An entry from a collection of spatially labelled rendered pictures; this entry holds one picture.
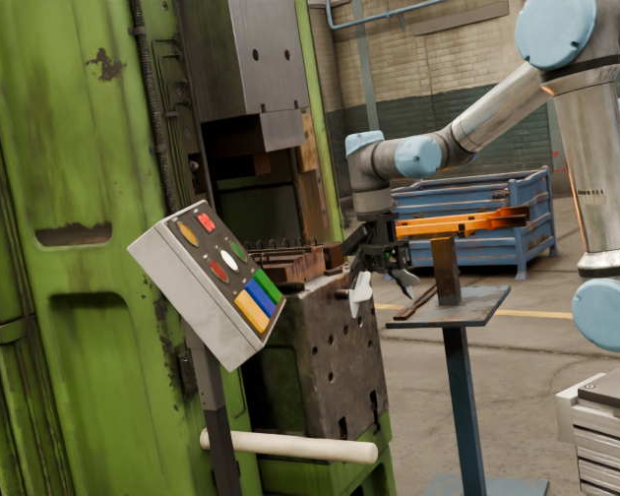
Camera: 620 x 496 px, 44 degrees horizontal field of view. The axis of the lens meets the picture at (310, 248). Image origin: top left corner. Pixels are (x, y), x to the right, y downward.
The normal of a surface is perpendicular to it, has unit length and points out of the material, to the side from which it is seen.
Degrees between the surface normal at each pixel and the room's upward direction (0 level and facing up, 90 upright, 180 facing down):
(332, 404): 90
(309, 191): 90
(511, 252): 90
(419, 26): 90
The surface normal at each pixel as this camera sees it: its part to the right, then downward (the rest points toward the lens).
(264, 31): 0.86, -0.05
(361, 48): -0.65, 0.22
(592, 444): -0.82, 0.22
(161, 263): -0.08, 0.17
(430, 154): 0.65, 0.02
